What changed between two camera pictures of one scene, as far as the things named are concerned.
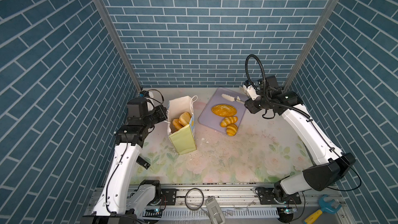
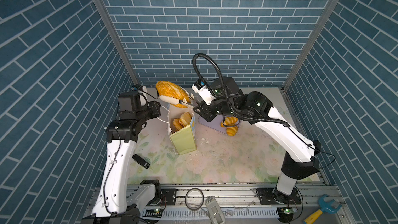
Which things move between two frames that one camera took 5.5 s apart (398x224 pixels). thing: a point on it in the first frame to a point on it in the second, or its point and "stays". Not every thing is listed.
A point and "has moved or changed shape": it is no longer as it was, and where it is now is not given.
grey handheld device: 214,211 stays
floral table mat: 263,150 stays
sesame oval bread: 225,110 has moved or changed shape
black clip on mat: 142,162 stays
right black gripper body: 259,103 to 216,107
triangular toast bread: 184,119 stays
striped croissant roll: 228,120 stays
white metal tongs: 228,97 has moved or changed shape
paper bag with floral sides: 181,124 stays
